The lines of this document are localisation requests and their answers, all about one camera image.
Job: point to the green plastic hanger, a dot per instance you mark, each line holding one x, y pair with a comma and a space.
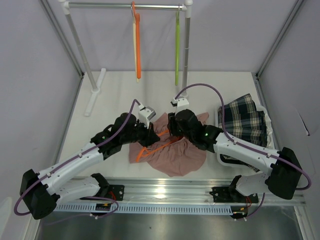
177, 48

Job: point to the slotted cable duct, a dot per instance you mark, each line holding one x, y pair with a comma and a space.
128, 208

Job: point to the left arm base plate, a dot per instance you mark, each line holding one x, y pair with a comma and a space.
110, 191

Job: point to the white laundry basket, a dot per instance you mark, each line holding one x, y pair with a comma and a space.
269, 126

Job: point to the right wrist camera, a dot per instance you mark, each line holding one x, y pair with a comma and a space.
180, 104

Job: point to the navy plaid skirt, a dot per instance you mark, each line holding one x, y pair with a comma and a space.
243, 120

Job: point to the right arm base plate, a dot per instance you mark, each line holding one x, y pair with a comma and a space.
229, 194

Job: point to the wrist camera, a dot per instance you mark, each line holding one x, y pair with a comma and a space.
180, 104
145, 114

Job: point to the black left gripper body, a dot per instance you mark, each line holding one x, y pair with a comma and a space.
140, 134

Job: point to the pink pleated skirt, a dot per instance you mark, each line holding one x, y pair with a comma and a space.
173, 156

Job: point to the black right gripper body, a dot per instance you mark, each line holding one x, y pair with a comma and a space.
175, 130

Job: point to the aluminium mounting rail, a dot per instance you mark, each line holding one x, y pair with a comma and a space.
176, 191

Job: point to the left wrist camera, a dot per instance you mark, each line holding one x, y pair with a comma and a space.
145, 114

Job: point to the white clothes rack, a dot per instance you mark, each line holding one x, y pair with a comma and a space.
116, 82

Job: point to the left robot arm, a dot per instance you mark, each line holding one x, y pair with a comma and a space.
43, 191

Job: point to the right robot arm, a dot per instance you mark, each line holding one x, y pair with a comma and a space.
280, 170

